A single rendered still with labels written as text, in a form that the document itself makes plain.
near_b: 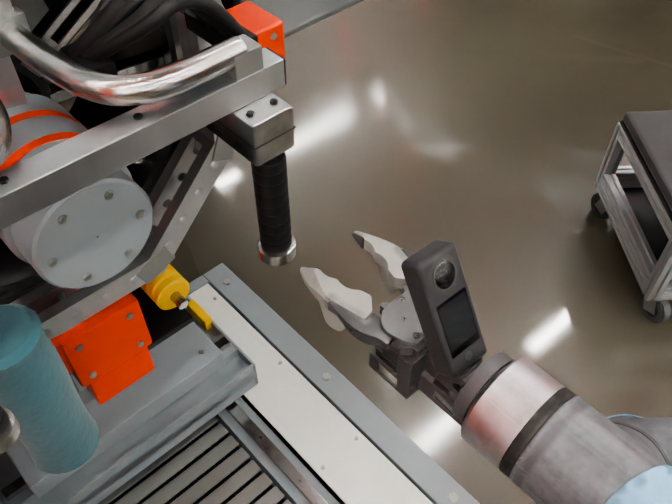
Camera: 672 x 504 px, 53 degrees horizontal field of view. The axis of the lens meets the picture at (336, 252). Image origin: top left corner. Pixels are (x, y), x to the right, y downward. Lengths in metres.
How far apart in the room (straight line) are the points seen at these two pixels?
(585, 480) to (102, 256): 0.49
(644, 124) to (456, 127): 0.65
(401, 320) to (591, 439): 0.18
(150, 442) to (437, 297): 0.88
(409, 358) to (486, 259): 1.21
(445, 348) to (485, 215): 1.36
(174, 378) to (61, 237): 0.69
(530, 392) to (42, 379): 0.52
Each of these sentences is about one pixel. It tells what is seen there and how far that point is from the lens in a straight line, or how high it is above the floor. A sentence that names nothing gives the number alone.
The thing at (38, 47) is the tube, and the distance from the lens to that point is 0.68.
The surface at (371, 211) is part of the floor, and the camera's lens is 1.90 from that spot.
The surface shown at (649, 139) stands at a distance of 1.75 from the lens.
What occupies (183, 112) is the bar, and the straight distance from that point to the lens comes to 0.62.
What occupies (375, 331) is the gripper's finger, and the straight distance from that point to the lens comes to 0.61.
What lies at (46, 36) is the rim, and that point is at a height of 0.92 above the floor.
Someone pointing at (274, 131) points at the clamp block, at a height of 0.93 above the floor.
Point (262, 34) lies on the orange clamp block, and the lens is 0.91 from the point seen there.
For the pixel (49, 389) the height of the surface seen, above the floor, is 0.66.
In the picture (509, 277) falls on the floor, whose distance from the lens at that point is 1.79.
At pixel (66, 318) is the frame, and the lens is 0.98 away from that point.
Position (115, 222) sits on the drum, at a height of 0.86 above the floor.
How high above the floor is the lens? 1.34
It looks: 48 degrees down
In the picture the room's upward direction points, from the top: straight up
